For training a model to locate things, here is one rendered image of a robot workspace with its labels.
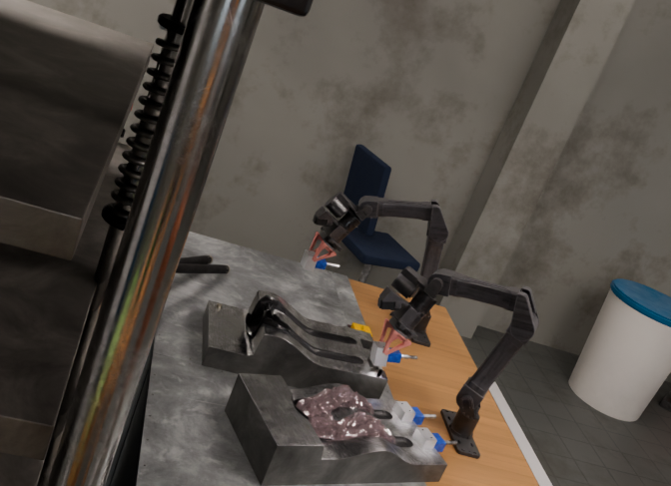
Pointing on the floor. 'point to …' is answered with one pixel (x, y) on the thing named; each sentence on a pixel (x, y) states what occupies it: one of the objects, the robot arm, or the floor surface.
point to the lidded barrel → (625, 351)
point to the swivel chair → (380, 254)
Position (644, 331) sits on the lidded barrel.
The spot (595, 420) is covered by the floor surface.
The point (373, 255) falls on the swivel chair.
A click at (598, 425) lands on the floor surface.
